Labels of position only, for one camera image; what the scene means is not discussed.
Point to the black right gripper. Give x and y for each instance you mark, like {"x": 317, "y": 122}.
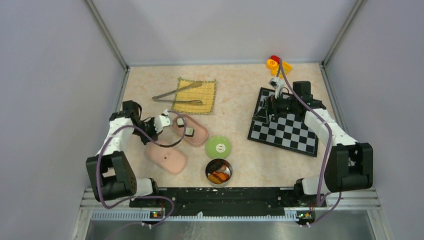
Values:
{"x": 270, "y": 103}

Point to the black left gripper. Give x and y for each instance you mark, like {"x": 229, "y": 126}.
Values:
{"x": 153, "y": 135}

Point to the pink lunch box lid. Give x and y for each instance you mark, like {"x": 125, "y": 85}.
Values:
{"x": 170, "y": 159}

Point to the white rice sushi cube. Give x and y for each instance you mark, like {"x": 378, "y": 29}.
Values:
{"x": 189, "y": 132}

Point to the pink lunch box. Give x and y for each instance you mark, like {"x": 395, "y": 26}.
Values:
{"x": 196, "y": 134}

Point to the brown meat piece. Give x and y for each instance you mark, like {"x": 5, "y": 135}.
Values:
{"x": 220, "y": 169}

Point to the dark seaweed roll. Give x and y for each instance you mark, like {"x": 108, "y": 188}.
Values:
{"x": 217, "y": 163}

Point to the orange chicken drumstick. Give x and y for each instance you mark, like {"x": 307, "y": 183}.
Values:
{"x": 223, "y": 176}

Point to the orange fried food piece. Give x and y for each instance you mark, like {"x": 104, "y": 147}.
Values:
{"x": 213, "y": 179}

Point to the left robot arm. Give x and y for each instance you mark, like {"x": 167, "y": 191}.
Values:
{"x": 110, "y": 168}

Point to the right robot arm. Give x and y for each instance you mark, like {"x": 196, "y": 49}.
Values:
{"x": 348, "y": 163}

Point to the checkerboard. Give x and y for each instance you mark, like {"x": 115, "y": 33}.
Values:
{"x": 287, "y": 132}

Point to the orange round toy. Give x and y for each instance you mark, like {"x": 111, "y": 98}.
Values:
{"x": 272, "y": 64}

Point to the yellow toy block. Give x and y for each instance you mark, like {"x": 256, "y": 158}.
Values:
{"x": 285, "y": 66}

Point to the green round lid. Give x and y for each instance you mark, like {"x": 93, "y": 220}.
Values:
{"x": 218, "y": 147}

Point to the round steel container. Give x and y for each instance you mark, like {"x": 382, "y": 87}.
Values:
{"x": 229, "y": 171}

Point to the red toy block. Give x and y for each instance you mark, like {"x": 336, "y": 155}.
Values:
{"x": 275, "y": 59}

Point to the bamboo mat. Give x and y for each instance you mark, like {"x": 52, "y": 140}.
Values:
{"x": 205, "y": 93}

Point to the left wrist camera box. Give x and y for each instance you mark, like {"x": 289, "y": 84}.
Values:
{"x": 161, "y": 121}

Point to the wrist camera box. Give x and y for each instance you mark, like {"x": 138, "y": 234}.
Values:
{"x": 161, "y": 121}
{"x": 277, "y": 83}

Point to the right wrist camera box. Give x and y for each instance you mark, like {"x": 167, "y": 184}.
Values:
{"x": 277, "y": 83}

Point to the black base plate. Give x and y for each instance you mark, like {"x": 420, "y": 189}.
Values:
{"x": 227, "y": 201}

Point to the aluminium frame rail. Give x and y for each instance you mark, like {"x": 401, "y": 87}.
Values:
{"x": 352, "y": 215}

